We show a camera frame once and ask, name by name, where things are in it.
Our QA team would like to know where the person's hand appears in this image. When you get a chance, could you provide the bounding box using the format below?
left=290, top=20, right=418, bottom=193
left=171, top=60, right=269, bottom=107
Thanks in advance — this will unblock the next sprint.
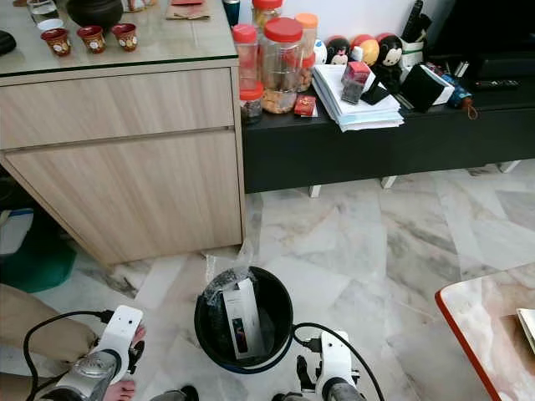
left=130, top=325, right=148, bottom=373

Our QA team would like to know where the clear plastic wrapper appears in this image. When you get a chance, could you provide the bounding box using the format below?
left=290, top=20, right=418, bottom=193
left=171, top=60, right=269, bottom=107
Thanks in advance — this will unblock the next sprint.
left=204, top=195, right=265, bottom=307

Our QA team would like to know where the black robot foot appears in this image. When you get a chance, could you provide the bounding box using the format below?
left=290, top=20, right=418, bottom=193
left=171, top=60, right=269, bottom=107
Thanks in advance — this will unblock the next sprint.
left=150, top=385, right=202, bottom=401

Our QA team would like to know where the marble pattern folding table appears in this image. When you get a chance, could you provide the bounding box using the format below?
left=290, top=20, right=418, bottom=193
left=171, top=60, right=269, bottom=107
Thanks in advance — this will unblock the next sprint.
left=434, top=262, right=535, bottom=401

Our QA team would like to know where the flat cream paper packet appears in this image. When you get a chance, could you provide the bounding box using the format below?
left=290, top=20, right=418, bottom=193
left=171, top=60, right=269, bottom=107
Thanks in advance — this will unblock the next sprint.
left=515, top=307, right=535, bottom=353

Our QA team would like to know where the black low tv cabinet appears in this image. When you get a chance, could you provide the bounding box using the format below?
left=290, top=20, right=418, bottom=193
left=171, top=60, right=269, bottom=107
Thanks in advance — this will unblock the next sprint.
left=240, top=79, right=535, bottom=198

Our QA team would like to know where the small red box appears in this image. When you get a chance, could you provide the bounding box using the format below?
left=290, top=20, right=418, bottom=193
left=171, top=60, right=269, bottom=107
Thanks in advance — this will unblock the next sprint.
left=292, top=94, right=318, bottom=119

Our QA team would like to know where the green plastic bag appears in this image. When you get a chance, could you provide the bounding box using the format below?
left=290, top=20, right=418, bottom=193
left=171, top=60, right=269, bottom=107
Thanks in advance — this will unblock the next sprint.
left=0, top=208, right=79, bottom=294

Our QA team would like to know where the white paper stack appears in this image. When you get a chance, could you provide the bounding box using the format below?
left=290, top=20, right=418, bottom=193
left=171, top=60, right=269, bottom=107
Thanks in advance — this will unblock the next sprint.
left=310, top=63, right=405, bottom=134

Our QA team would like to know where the small red lid jar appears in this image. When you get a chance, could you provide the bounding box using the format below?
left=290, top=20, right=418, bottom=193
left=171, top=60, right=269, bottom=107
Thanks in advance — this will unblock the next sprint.
left=238, top=79, right=265, bottom=127

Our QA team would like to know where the light wood sideboard cabinet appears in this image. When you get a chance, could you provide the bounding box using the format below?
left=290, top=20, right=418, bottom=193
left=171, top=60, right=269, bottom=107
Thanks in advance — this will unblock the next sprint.
left=0, top=0, right=248, bottom=267

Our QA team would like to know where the small clear red packet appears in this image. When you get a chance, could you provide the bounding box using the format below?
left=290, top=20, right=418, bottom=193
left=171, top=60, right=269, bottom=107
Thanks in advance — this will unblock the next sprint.
left=340, top=59, right=373, bottom=105

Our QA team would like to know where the large red lid snack jar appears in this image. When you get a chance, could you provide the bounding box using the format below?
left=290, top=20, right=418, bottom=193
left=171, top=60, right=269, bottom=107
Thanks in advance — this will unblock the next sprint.
left=258, top=17, right=307, bottom=115

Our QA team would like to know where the black red toy figure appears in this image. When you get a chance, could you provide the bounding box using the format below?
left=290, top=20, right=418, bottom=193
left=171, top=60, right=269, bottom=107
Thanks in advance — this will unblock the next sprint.
left=324, top=34, right=351, bottom=67

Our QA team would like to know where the slim red lid jar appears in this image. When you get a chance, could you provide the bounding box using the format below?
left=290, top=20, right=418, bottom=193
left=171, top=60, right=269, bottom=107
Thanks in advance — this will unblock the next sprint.
left=232, top=23, right=261, bottom=89

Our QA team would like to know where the black mouse toy figure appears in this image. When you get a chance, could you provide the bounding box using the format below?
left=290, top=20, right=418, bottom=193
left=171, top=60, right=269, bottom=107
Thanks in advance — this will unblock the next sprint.
left=374, top=33, right=405, bottom=85

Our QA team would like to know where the orange round toy figure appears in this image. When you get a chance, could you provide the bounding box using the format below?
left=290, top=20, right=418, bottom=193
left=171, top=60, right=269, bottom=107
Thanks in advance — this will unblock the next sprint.
left=350, top=33, right=380, bottom=67

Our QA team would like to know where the orange lid plastic jar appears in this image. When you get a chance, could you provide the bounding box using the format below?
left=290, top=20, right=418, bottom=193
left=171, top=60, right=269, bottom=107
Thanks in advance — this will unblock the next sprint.
left=293, top=12, right=321, bottom=92

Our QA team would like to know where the white remote holder cup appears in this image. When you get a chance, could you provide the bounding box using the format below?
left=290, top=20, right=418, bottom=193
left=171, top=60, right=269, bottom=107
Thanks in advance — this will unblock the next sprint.
left=399, top=0, right=435, bottom=70

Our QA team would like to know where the black remote control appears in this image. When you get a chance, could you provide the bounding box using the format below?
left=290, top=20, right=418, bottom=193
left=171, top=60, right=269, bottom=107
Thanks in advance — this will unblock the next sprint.
left=474, top=78, right=522, bottom=89

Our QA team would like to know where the tall red lid jar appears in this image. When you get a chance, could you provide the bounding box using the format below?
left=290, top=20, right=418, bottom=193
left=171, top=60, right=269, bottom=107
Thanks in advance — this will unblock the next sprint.
left=250, top=0, right=284, bottom=31

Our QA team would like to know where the red patterned tea cup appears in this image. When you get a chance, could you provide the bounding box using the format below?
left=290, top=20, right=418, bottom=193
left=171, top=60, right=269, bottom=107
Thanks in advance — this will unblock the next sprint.
left=110, top=22, right=140, bottom=53
left=41, top=28, right=73, bottom=58
left=76, top=24, right=106, bottom=55

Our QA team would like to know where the red brown envelope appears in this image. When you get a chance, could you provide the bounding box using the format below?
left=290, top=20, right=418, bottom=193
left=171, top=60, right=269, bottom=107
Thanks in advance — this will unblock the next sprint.
left=165, top=0, right=212, bottom=21

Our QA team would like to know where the black television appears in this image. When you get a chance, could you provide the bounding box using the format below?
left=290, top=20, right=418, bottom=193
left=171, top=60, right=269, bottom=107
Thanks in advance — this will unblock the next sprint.
left=426, top=0, right=535, bottom=82

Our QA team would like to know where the black zip pouch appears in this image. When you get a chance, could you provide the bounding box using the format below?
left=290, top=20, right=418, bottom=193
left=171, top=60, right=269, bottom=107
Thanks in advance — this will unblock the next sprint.
left=0, top=29, right=18, bottom=57

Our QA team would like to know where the dark round ceramic pot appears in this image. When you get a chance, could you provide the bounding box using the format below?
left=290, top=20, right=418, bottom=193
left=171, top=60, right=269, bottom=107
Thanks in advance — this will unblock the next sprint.
left=64, top=0, right=125, bottom=29

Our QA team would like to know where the clear drinking glass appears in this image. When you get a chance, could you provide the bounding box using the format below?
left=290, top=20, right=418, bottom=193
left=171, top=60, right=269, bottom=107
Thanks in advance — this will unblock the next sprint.
left=26, top=0, right=60, bottom=25

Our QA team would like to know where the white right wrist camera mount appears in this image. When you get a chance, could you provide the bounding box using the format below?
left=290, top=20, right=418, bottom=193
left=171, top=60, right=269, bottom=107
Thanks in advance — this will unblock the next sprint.
left=312, top=329, right=357, bottom=392

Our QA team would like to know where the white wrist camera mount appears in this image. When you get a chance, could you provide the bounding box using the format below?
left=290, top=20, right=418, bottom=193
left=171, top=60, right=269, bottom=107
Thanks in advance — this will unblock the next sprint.
left=92, top=304, right=145, bottom=377
left=312, top=329, right=357, bottom=392

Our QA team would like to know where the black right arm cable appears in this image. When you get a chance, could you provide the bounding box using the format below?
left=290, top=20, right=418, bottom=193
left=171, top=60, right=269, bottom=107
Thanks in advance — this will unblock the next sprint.
left=293, top=322, right=387, bottom=401

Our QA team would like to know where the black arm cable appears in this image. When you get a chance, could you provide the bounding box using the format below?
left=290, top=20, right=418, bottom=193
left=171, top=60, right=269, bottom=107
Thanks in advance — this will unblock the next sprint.
left=293, top=322, right=387, bottom=401
left=22, top=310, right=116, bottom=401

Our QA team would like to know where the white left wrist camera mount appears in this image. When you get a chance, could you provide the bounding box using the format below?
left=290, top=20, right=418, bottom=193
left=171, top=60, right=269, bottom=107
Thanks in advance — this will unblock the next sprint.
left=92, top=304, right=145, bottom=377

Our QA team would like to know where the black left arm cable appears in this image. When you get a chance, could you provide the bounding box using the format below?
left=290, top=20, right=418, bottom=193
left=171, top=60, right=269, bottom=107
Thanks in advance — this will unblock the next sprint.
left=22, top=310, right=116, bottom=401

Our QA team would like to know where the blue pouch with strap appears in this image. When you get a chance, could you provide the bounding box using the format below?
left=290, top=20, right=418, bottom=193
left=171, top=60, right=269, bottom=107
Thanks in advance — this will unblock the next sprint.
left=437, top=71, right=479, bottom=120

